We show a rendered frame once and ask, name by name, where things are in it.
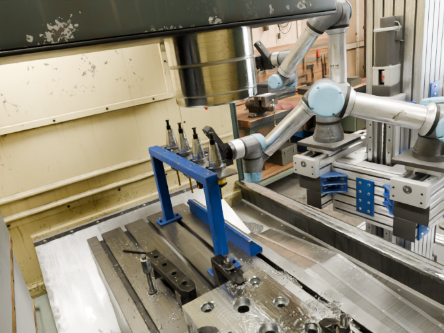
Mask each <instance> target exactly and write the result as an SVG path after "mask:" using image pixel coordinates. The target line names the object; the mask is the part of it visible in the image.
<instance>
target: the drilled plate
mask: <svg viewBox="0 0 444 333"><path fill-rule="evenodd" d="M243 276H244V281H245V280H246V281H248V280H249V282H250V283H249V284H247V285H246V286H244V287H243V289H241V288H242V287H240V289H239V288H236V287H237V286H238V285H237V286H236V285H235V284H233V283H232V282H231V281H228V282H227V283H224V284H223V285H220V286H219V287H217V288H215V289H213V290H211V291H209V292H208V293H206V294H204V295H202V296H200V297H198V298H197V299H194V300H193V301H190V302H189V303H186V304H185V305H183V306H182V309H183V313H184V318H185V321H186V323H188V322H193V325H194V328H196V329H199V328H201V327H203V326H215V325H217V326H218V327H219V329H220V333H256V331H255V330H256V327H257V326H258V327H259V329H258V333H302V330H303V331H305V332H304V333H306V332H307V333H323V332H322V331H321V329H320V326H319V325H318V324H317V322H318V321H321V320H322V319H323V318H324V317H323V316H322V315H321V314H319V313H318V312H316V311H315V310H314V309H313V308H311V307H310V306H308V304H306V303H305V302H304V301H302V300H301V299H300V298H298V297H297V296H296V295H294V294H293V293H292V292H290V291H289V290H288V289H286V288H285V287H284V286H283V285H282V284H280V283H279V282H277V281H276V280H275V279H274V278H272V277H271V276H269V275H268V274H267V273H266V272H264V271H263V270H262V269H260V268H259V267H258V266H257V267H255V268H253V269H251V270H249V271H247V272H245V273H243ZM246 277H247V278H249V277H250V278H251V279H247V278H246ZM262 282H263V283H262ZM261 283H262V285H259V284H261ZM250 284H252V285H253V286H252V285H250ZM234 285H235V286H234ZM254 285H259V286H258V287H255V288H254ZM232 286H233V287H232ZM238 287H239V286H238ZM229 289H231V290H229ZM232 289H234V290H232ZM243 290H244V291H243ZM250 290H252V291H251V292H250ZM236 291H237V292H236ZM232 292H234V293H232ZM235 292H236V293H235ZM249 293H250V294H249ZM279 294H280V295H279ZM250 295H251V297H250ZM246 297H247V298H249V299H247V298H246ZM274 297H275V299H274ZM237 298H238V299H237ZM250 298H252V299H253V300H250ZM259 300H260V301H259ZM204 301H205V302H206V303H204ZM207 301H209V303H208V302H207ZM211 301H214V303H213V302H212V303H211ZM288 301H289V302H288ZM273 302H274V303H273ZM216 303H217V304H216ZM213 304H214V306H213ZM280 307H281V308H280ZM286 307H287V308H286ZM213 309H214V310H213ZM293 311H294V313H293ZM301 311H302V312H301ZM282 312H283V314H282ZM289 312H290V314H289ZM292 314H293V315H292ZM271 319H272V320H274V323H273V321H271ZM298 319H299V320H298ZM300 319H301V320H300ZM307 319H308V320H310V323H309V322H305V321H306V320H307ZM296 320H298V322H297V321H296ZM263 321H264V323H265V324H263V323H262V324H259V323H260V322H263ZM265 321H267V322H265ZM275 321H276V322H275ZM295 321H296V322H297V323H296V324H295ZM315 321H316V322H315ZM279 323H280V326H281V327H280V326H279V325H278V324H279ZM294 324H295V325H294ZM301 324H302V325H301ZM259 325H260V326H259ZM282 325H283V326H282ZM317 325H318V326H317ZM217 326H216V327H217ZM218 327H217V328H218ZM286 327H287V329H286ZM301 327H302V328H301ZM221 329H222V330H221ZM235 329H236V330H235ZM283 331H284V332H283ZM319 331H320V332H319Z"/></svg>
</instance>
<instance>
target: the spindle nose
mask: <svg viewBox="0 0 444 333"><path fill-rule="evenodd" d="M164 43H165V49H166V56H167V60H168V66H169V67H170V69H169V71H170V78H171V81H172V88H173V92H174V96H175V97H176V103H177V105H179V106H180V107H183V108H205V107H211V106H221V105H225V104H232V103H235V102H240V101H243V100H247V99H249V98H252V97H253V96H255V95H256V93H257V84H258V81H257V74H256V62H255V57H254V42H253V36H252V27H251V26H245V27H239V28H230V29H224V30H215V31H210V32H202V33H197V34H189V35H185V36H177V37H174V38H167V39H164Z"/></svg>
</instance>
